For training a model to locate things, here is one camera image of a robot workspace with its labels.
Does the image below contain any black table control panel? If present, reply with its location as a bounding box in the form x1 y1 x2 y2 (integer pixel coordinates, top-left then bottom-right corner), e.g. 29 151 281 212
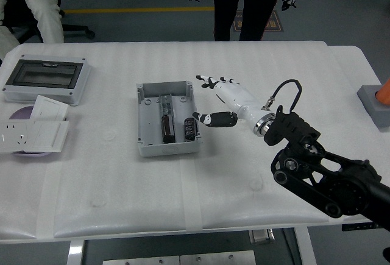
341 222 383 232

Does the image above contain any metal mounting rail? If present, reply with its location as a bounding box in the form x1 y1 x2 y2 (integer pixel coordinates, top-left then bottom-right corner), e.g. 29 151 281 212
157 94 177 116

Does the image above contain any grey metal bracket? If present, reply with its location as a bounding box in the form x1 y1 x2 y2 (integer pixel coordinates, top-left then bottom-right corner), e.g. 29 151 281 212
249 229 275 244

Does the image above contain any black office chair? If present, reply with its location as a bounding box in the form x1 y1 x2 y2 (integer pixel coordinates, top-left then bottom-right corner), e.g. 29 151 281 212
2 0 96 43

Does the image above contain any grey metal plate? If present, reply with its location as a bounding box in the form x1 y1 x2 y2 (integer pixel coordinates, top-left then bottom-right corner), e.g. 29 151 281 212
102 255 180 265
180 250 257 265

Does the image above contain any white foam mat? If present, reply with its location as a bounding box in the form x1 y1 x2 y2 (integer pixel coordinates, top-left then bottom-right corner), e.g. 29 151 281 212
0 40 347 242

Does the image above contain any dark brown cylindrical battery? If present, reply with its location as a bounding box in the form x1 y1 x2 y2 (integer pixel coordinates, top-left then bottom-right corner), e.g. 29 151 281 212
160 113 177 144
183 118 198 141

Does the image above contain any open grey plastic box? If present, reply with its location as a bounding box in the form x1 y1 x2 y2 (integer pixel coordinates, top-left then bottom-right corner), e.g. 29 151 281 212
135 79 204 158

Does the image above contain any purple round plate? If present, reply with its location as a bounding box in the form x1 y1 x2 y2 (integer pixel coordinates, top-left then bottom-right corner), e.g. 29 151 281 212
8 105 53 158

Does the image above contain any white wall socket panel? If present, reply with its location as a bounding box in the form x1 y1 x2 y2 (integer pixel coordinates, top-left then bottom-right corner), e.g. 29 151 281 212
0 119 36 155

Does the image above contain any white table leg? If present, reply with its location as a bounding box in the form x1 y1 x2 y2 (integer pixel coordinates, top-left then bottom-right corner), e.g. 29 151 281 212
294 227 317 265
66 239 88 265

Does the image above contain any grey enclosure with dark window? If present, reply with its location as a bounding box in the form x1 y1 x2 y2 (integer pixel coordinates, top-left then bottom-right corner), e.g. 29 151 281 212
1 54 92 107

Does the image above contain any person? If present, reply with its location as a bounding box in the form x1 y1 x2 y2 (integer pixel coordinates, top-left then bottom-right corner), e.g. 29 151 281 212
0 0 65 62
210 0 284 42

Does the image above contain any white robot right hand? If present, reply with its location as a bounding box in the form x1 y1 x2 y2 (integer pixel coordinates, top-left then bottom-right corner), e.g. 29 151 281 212
191 74 271 130

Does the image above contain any white switch panel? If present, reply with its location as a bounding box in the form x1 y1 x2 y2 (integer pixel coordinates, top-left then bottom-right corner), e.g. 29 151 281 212
30 94 69 122
26 120 70 154

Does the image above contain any grey block base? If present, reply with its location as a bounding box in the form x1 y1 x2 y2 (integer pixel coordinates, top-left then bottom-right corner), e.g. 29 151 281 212
356 84 390 133

